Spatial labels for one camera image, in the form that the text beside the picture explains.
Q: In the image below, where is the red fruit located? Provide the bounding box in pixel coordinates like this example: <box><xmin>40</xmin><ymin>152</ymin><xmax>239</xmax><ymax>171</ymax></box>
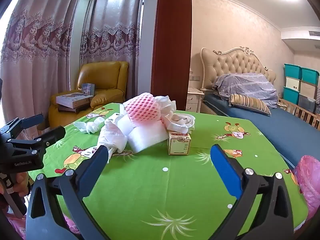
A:
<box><xmin>123</xmin><ymin>92</ymin><xmax>162</xmax><ymax>127</ymax></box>

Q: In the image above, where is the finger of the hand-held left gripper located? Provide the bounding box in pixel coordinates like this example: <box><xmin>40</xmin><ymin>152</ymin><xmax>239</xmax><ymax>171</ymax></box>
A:
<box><xmin>5</xmin><ymin>126</ymin><xmax>66</xmax><ymax>155</ymax></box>
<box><xmin>0</xmin><ymin>114</ymin><xmax>44</xmax><ymax>140</ymax></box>

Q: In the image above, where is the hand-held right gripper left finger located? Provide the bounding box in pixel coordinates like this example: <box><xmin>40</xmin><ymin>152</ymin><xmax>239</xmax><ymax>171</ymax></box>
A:
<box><xmin>25</xmin><ymin>144</ymin><xmax>110</xmax><ymax>240</ymax></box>

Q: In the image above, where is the flat brown box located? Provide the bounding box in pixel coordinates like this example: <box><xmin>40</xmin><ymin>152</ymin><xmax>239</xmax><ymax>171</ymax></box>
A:
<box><xmin>58</xmin><ymin>104</ymin><xmax>93</xmax><ymax>113</ymax></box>

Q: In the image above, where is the pink plastic bag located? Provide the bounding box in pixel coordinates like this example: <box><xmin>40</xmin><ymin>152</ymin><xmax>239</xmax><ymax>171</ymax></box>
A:
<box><xmin>291</xmin><ymin>155</ymin><xmax>320</xmax><ymax>222</ymax></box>

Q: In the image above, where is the person's left hand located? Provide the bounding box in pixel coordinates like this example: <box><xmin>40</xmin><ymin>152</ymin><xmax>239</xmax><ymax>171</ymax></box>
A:
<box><xmin>11</xmin><ymin>171</ymin><xmax>32</xmax><ymax>198</ymax></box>

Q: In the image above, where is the stack of storage bins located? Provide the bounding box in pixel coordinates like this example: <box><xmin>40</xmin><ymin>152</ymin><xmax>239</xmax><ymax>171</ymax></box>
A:
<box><xmin>283</xmin><ymin>63</ymin><xmax>320</xmax><ymax>114</ymax></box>

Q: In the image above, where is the green printed tablecloth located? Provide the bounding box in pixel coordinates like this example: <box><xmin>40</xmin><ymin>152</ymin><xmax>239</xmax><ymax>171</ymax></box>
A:
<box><xmin>27</xmin><ymin>102</ymin><xmax>309</xmax><ymax>240</ymax></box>

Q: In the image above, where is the grey-blue quilt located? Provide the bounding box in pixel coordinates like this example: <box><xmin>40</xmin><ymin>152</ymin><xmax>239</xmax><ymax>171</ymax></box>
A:
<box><xmin>212</xmin><ymin>73</ymin><xmax>279</xmax><ymax>109</ymax></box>

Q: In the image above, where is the flat white box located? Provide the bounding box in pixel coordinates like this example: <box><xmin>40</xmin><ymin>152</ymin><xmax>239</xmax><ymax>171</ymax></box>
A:
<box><xmin>56</xmin><ymin>93</ymin><xmax>94</xmax><ymax>109</ymax></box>

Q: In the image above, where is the yellow leather armchair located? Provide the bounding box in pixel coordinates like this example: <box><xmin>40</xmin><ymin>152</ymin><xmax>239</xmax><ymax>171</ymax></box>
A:
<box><xmin>47</xmin><ymin>61</ymin><xmax>129</xmax><ymax>128</ymax></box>

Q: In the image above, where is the crumpled white paper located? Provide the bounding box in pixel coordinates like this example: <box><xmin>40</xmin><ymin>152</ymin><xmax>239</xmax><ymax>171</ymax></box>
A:
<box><xmin>161</xmin><ymin>112</ymin><xmax>195</xmax><ymax>134</ymax></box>

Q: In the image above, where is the striped pillow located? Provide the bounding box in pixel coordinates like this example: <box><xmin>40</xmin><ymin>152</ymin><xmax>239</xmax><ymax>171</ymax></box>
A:
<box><xmin>229</xmin><ymin>94</ymin><xmax>272</xmax><ymax>117</ymax></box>

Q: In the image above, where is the white nightstand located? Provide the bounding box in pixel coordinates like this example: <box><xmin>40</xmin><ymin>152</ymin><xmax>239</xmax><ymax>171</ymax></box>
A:
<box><xmin>186</xmin><ymin>87</ymin><xmax>205</xmax><ymax>113</ymax></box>

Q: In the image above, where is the small blue box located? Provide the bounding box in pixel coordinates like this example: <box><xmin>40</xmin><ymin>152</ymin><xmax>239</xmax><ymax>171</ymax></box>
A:
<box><xmin>82</xmin><ymin>83</ymin><xmax>96</xmax><ymax>95</ymax></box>

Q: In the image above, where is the crumpled white tissue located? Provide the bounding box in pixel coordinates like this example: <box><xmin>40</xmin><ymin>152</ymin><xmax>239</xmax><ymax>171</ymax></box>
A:
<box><xmin>73</xmin><ymin>117</ymin><xmax>105</xmax><ymax>134</ymax></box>

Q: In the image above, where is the beige lace curtain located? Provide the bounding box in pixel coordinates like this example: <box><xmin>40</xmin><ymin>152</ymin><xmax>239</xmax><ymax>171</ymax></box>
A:
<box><xmin>0</xmin><ymin>0</ymin><xmax>83</xmax><ymax>128</ymax></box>
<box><xmin>80</xmin><ymin>0</ymin><xmax>146</xmax><ymax>98</ymax></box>

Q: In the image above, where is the blue bed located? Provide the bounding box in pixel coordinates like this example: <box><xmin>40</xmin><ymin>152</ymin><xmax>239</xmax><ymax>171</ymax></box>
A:
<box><xmin>202</xmin><ymin>93</ymin><xmax>320</xmax><ymax>170</ymax></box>

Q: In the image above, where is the white printed cloth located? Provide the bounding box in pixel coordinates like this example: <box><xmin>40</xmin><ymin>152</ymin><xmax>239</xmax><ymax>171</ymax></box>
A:
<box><xmin>96</xmin><ymin>119</ymin><xmax>129</xmax><ymax>155</ymax></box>

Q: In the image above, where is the ruffled white wrapping paper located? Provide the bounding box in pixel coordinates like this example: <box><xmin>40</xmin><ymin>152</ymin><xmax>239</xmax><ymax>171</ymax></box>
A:
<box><xmin>154</xmin><ymin>95</ymin><xmax>177</xmax><ymax>118</ymax></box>

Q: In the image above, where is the tufted beige headboard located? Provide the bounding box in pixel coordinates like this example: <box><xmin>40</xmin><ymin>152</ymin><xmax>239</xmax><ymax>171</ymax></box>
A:
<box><xmin>201</xmin><ymin>46</ymin><xmax>277</xmax><ymax>91</ymax></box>

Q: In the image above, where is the wooden crib rail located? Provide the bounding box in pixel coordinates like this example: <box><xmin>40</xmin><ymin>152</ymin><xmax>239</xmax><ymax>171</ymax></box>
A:
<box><xmin>278</xmin><ymin>97</ymin><xmax>320</xmax><ymax>131</ymax></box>

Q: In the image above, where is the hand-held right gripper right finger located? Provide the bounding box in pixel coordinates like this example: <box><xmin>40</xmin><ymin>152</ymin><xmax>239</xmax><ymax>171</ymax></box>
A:
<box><xmin>210</xmin><ymin>144</ymin><xmax>295</xmax><ymax>240</ymax></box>

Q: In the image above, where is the small yellow carton box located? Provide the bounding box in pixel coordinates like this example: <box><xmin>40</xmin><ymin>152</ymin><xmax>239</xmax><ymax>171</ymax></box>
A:
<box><xmin>167</xmin><ymin>131</ymin><xmax>192</xmax><ymax>156</ymax></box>

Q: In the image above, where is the red-brown wooden door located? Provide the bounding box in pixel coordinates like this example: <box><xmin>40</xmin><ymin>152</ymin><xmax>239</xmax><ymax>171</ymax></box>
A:
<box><xmin>151</xmin><ymin>0</ymin><xmax>192</xmax><ymax>111</ymax></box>

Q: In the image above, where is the pink cloth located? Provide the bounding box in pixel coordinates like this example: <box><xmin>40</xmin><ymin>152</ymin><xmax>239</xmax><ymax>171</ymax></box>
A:
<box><xmin>6</xmin><ymin>211</ymin><xmax>80</xmax><ymax>240</ymax></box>

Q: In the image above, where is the white foam block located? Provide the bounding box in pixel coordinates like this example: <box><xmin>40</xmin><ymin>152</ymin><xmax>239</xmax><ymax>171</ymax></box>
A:
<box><xmin>127</xmin><ymin>119</ymin><xmax>168</xmax><ymax>153</ymax></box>

